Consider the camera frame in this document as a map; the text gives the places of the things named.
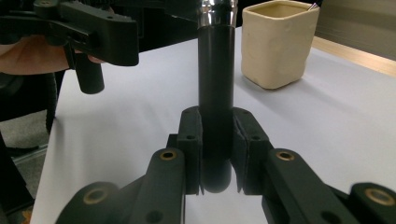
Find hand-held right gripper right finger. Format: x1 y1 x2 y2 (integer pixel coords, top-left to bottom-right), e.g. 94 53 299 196
232 106 275 196

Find white table cover sheet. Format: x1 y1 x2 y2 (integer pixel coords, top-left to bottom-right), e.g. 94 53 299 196
29 26 396 224

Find wooden table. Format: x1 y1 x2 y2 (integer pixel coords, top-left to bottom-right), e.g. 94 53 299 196
310 35 396 78

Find aluminium floor rail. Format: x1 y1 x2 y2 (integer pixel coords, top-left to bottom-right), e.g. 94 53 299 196
10 143 50 166

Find beige square cup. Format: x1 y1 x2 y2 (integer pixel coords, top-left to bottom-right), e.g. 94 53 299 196
241 0 321 91

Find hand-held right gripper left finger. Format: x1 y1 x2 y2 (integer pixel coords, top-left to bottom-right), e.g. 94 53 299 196
167 105 204 196

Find fluffy black-handled makeup brush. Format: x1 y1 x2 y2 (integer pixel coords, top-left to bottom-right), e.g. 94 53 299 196
196 0 239 194

